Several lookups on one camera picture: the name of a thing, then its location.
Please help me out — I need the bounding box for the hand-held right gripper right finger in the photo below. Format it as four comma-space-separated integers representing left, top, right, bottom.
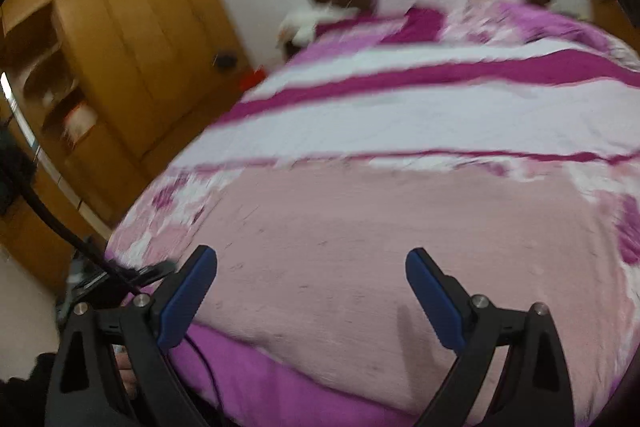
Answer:
405, 248, 576, 427

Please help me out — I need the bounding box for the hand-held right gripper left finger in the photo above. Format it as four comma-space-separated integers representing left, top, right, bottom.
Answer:
44, 245, 218, 427

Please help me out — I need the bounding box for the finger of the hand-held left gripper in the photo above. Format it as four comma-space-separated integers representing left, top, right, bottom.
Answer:
131, 261, 177, 284

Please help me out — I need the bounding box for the pink knitted sweater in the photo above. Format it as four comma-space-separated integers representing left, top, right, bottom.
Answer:
192, 164, 631, 413

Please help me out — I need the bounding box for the floral striped bed cover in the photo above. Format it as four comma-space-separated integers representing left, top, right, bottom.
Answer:
105, 2, 640, 427

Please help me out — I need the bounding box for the wooden wardrobe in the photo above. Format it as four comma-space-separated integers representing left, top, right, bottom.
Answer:
0, 0, 251, 293

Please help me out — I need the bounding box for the white plush toy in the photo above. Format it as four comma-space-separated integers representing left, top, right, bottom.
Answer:
277, 2, 361, 48

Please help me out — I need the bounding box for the thick black cable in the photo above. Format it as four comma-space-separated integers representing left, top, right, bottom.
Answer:
0, 127, 143, 295

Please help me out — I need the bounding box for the thin black cable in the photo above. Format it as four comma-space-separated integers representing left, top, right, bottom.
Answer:
182, 334, 223, 427

